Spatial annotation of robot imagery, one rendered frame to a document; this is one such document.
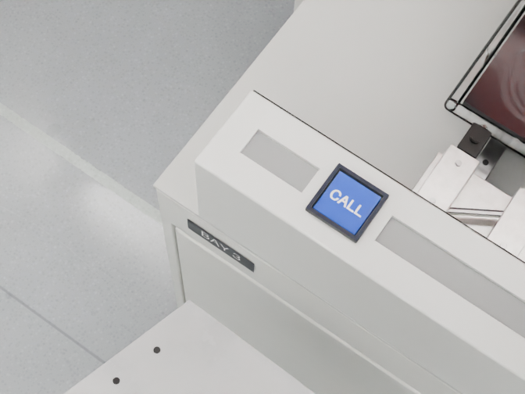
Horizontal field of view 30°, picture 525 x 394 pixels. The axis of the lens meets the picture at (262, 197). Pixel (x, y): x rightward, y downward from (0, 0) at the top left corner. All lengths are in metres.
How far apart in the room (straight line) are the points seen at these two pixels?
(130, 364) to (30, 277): 0.93
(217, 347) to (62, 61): 1.20
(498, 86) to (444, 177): 0.13
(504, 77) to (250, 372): 0.40
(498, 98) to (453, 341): 0.28
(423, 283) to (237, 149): 0.21
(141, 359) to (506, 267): 0.37
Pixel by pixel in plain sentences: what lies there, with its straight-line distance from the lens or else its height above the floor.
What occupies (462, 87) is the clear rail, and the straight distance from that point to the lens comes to 1.04.
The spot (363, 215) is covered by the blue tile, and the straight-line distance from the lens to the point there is 0.90.
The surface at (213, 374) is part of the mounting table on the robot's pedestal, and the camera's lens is 0.99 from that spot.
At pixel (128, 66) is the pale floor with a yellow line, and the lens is 2.08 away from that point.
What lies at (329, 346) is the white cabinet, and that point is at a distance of 1.15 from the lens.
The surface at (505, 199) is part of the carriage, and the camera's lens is 1.02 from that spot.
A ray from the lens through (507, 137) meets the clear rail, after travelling 1.03.
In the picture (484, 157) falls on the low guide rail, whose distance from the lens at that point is 1.07.
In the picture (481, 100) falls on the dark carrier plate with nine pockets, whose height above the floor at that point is 0.90.
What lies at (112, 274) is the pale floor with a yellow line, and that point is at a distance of 1.89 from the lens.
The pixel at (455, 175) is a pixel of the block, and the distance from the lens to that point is 0.99.
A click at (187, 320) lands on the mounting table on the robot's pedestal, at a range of 1.01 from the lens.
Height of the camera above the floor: 1.79
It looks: 68 degrees down
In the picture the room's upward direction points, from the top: 5 degrees clockwise
